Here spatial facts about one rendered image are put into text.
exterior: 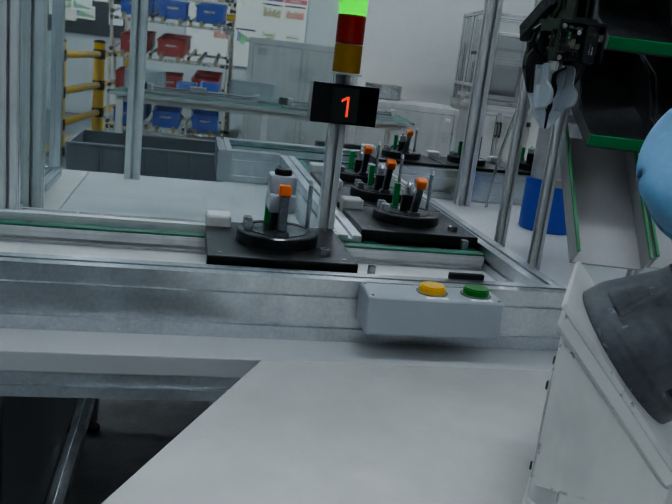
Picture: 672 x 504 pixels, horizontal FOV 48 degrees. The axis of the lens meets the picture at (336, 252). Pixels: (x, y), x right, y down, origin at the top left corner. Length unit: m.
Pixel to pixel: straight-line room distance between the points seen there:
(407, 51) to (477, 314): 10.85
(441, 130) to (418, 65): 3.28
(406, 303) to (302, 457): 0.34
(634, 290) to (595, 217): 0.67
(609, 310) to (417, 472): 0.27
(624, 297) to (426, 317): 0.41
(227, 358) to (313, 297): 0.17
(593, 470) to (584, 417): 0.05
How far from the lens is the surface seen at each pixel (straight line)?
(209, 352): 1.10
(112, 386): 1.13
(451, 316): 1.14
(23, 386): 1.14
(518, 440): 0.98
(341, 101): 1.38
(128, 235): 1.39
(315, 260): 1.21
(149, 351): 1.10
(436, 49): 12.00
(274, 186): 1.26
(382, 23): 11.88
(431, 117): 8.76
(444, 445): 0.93
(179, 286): 1.14
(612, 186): 1.50
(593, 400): 0.76
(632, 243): 1.44
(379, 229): 1.48
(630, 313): 0.78
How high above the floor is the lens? 1.29
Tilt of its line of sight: 14 degrees down
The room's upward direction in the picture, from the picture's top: 7 degrees clockwise
